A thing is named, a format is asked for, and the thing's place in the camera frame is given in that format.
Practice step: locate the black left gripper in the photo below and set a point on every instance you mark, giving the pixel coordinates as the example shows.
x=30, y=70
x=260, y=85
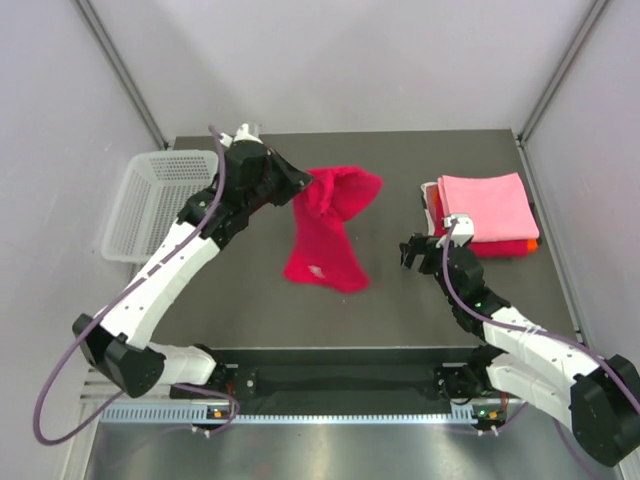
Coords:
x=293, y=181

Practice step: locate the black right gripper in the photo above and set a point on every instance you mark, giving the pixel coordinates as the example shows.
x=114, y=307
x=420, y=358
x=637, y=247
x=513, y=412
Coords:
x=420, y=245

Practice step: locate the crimson red t shirt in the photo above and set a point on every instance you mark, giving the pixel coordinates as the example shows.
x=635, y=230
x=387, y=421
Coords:
x=322, y=252

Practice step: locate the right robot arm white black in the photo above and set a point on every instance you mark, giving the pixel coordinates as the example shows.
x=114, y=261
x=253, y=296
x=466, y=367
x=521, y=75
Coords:
x=597, y=399

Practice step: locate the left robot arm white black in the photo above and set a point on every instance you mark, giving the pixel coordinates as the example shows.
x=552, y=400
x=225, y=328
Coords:
x=117, y=341

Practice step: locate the red folded t shirt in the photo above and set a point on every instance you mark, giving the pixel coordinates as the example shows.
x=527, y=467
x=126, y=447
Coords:
x=500, y=248

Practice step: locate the light pink folded t shirt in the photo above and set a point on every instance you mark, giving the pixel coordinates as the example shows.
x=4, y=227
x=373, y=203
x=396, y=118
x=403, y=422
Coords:
x=498, y=206

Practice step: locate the white perforated plastic basket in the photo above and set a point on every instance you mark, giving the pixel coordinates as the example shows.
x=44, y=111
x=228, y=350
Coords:
x=154, y=188

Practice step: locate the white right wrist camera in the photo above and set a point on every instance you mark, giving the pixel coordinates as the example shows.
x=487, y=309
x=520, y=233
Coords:
x=460, y=229

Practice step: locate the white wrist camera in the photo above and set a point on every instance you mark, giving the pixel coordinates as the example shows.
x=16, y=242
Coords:
x=246, y=132
x=460, y=229

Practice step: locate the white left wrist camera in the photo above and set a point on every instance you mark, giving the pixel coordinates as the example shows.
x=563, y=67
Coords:
x=246, y=132

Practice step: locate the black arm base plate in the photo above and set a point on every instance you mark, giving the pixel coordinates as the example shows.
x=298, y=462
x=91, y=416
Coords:
x=432, y=373

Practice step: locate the grey slotted cable duct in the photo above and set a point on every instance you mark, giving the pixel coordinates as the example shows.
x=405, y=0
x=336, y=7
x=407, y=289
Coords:
x=203, y=414

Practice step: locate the left aluminium frame post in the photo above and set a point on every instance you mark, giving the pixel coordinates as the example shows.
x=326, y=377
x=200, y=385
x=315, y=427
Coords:
x=98, y=31

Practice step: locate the aluminium frame post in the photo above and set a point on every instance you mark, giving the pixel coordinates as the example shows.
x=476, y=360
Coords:
x=98, y=31
x=596, y=11

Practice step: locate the right aluminium frame post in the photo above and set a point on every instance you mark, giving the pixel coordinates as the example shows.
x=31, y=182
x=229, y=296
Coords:
x=596, y=11

